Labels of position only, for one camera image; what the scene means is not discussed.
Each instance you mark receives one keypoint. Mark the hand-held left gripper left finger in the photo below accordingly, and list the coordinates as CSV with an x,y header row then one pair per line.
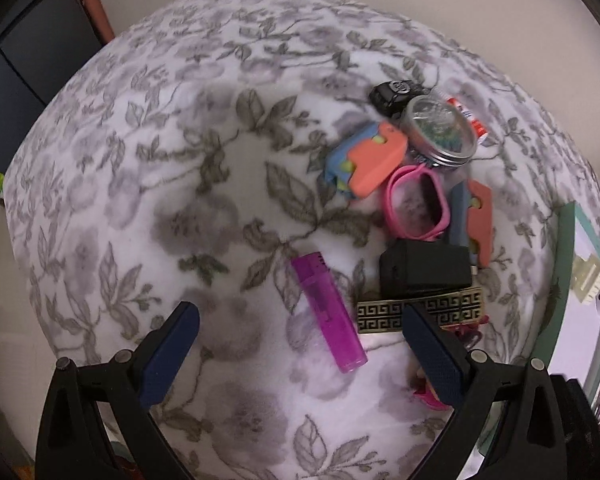
x,y
172,350

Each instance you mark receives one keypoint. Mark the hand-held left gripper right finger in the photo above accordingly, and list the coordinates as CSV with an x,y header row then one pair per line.
x,y
430,355

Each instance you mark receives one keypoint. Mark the small orange blue fidget toy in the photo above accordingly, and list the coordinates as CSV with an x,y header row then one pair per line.
x,y
480,220

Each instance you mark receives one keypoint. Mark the large orange blue fidget toy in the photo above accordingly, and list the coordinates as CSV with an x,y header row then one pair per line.
x,y
375,160

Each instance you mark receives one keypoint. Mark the pink plastic trinket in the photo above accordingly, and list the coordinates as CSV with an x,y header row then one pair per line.
x,y
425,400

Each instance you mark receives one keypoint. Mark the gold patterned hair clip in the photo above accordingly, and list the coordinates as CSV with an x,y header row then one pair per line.
x,y
380,316

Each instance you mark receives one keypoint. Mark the black charger block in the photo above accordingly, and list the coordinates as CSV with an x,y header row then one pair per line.
x,y
420,270

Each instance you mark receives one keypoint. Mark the purple lighter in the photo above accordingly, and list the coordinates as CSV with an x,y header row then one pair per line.
x,y
330,320

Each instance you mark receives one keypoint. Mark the green tray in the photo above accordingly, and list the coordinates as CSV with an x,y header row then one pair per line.
x,y
562,260

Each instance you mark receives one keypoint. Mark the cream plastic comb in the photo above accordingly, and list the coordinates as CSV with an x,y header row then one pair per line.
x,y
587,280

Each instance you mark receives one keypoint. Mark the grey floral blanket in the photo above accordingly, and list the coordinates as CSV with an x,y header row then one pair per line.
x,y
155,160

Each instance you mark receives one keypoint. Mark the glass jar with metal lid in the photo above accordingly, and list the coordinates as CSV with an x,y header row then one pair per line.
x,y
440,130

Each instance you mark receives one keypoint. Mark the red white tube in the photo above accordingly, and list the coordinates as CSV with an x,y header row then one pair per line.
x,y
472,120

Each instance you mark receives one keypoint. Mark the black car key fob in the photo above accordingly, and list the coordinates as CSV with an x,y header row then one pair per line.
x,y
390,97

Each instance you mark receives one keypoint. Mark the dark cabinet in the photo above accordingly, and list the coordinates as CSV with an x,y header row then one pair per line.
x,y
30,60

